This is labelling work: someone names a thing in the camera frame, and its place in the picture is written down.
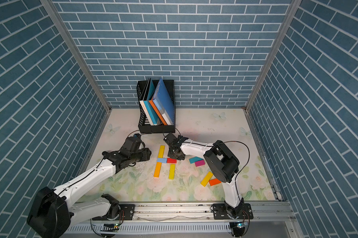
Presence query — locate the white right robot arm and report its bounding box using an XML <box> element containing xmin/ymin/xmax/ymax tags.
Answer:
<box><xmin>164</xmin><ymin>133</ymin><xmax>243</xmax><ymax>208</ymax></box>

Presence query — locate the black mesh file holder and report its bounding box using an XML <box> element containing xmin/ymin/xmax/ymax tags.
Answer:
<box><xmin>136</xmin><ymin>80</ymin><xmax>176</xmax><ymax>134</ymax></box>

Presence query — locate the white book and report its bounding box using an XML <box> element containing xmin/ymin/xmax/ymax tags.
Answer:
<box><xmin>139</xmin><ymin>78</ymin><xmax>154</xmax><ymax>126</ymax></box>

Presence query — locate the light blue small block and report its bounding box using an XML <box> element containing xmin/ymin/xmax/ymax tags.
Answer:
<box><xmin>157</xmin><ymin>158</ymin><xmax>167</xmax><ymax>164</ymax></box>

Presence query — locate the amber orange long block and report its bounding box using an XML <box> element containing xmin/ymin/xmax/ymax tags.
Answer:
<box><xmin>153</xmin><ymin>162</ymin><xmax>162</xmax><ymax>178</ymax></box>

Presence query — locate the yellow slanted block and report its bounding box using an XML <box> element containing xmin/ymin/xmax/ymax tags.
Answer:
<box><xmin>200</xmin><ymin>172</ymin><xmax>213</xmax><ymax>187</ymax></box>

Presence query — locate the teal block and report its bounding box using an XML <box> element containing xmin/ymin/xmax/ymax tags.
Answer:
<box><xmin>189</xmin><ymin>157</ymin><xmax>203</xmax><ymax>164</ymax></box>

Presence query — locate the lime yellow block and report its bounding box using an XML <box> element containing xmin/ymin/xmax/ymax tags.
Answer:
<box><xmin>169</xmin><ymin>164</ymin><xmax>176</xmax><ymax>180</ymax></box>

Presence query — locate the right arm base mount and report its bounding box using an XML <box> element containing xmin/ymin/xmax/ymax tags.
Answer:
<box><xmin>211</xmin><ymin>203</ymin><xmax>253</xmax><ymax>220</ymax></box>

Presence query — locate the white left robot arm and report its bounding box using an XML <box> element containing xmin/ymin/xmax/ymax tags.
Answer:
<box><xmin>27</xmin><ymin>134</ymin><xmax>152</xmax><ymax>238</ymax></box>

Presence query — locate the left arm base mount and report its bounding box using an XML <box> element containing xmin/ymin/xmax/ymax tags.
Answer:
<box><xmin>92</xmin><ymin>204</ymin><xmax>135</xmax><ymax>222</ymax></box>

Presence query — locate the magenta block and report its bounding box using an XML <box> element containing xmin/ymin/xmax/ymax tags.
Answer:
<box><xmin>195</xmin><ymin>160</ymin><xmax>205</xmax><ymax>167</ymax></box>

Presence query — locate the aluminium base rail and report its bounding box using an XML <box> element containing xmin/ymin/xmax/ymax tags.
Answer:
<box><xmin>74</xmin><ymin>200</ymin><xmax>296</xmax><ymax>224</ymax></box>

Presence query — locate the yellow long block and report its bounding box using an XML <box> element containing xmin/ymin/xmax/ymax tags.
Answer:
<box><xmin>158</xmin><ymin>145</ymin><xmax>165</xmax><ymax>158</ymax></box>

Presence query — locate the teal book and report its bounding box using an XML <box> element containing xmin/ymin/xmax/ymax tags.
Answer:
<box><xmin>142</xmin><ymin>78</ymin><xmax>160</xmax><ymax>126</ymax></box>

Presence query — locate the blue folder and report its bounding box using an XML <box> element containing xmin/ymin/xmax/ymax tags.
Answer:
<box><xmin>152</xmin><ymin>78</ymin><xmax>175</xmax><ymax>126</ymax></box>

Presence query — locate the orange red block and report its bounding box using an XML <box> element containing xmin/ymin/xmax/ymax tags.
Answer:
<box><xmin>209</xmin><ymin>178</ymin><xmax>222</xmax><ymax>186</ymax></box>

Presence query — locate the red small block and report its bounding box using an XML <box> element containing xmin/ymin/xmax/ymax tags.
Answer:
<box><xmin>166</xmin><ymin>158</ymin><xmax>177</xmax><ymax>164</ymax></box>

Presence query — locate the orange book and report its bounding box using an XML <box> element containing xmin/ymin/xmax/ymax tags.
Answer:
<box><xmin>149</xmin><ymin>100</ymin><xmax>168</xmax><ymax>126</ymax></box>

